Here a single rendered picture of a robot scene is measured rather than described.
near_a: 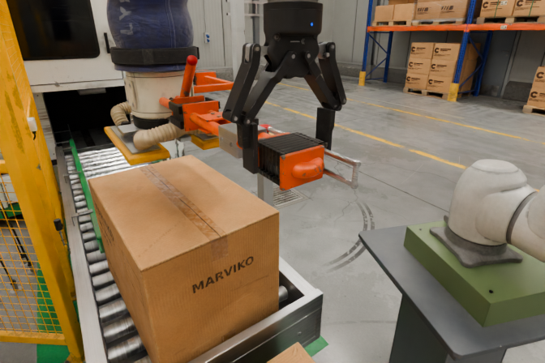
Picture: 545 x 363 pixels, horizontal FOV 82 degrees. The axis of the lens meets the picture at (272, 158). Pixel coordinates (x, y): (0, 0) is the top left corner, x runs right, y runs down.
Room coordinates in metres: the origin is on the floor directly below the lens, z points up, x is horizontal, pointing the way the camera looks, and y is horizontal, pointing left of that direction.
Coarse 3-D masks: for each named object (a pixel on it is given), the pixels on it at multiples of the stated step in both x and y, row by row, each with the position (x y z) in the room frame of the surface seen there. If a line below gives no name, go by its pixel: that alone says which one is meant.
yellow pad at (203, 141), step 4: (192, 136) 0.88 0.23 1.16; (196, 136) 0.88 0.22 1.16; (200, 136) 0.86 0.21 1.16; (204, 136) 0.86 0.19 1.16; (208, 136) 0.86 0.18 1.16; (216, 136) 0.86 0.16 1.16; (192, 140) 0.87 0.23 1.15; (196, 140) 0.85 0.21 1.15; (200, 140) 0.84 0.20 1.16; (204, 140) 0.84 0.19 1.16; (208, 140) 0.84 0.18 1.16; (212, 140) 0.84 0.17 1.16; (216, 140) 0.84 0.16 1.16; (196, 144) 0.84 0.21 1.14; (200, 144) 0.82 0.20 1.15; (204, 144) 0.81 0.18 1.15; (208, 144) 0.82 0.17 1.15; (212, 144) 0.83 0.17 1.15; (216, 144) 0.83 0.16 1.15; (204, 148) 0.81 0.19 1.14; (208, 148) 0.82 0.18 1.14
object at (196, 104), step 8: (192, 96) 0.75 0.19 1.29; (200, 96) 0.76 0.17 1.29; (176, 104) 0.69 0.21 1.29; (184, 104) 0.72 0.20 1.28; (192, 104) 0.67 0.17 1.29; (200, 104) 0.68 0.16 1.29; (208, 104) 0.69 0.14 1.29; (216, 104) 0.70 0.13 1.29; (176, 112) 0.68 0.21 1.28; (184, 112) 0.66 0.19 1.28; (192, 112) 0.67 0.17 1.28; (200, 112) 0.68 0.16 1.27; (176, 120) 0.68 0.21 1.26; (184, 120) 0.66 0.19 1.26; (192, 128) 0.67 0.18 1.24
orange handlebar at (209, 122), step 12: (216, 84) 1.06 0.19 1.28; (228, 84) 1.08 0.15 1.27; (168, 108) 0.78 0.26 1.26; (192, 120) 0.65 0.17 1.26; (204, 120) 0.60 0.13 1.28; (216, 120) 0.60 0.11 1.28; (204, 132) 0.60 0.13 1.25; (216, 132) 0.56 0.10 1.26; (300, 168) 0.38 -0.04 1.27; (312, 168) 0.38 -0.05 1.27
